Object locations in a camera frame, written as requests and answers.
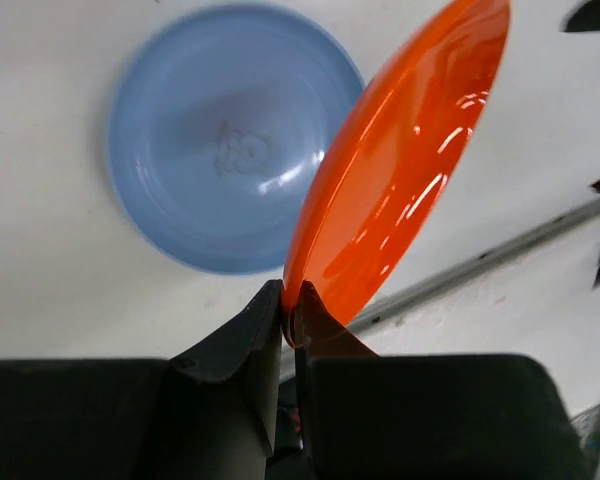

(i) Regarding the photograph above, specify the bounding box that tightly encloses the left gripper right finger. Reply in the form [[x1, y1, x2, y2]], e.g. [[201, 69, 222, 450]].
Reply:
[[291, 281, 377, 479]]

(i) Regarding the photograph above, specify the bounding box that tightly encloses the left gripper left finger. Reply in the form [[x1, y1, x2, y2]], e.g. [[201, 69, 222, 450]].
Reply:
[[157, 280, 282, 479]]

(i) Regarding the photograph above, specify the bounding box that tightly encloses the red-orange plate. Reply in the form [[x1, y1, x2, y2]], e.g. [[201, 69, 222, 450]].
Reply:
[[282, 1, 510, 326]]

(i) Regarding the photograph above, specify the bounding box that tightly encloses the blue plate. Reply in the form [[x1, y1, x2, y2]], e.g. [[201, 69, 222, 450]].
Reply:
[[106, 3, 364, 274]]

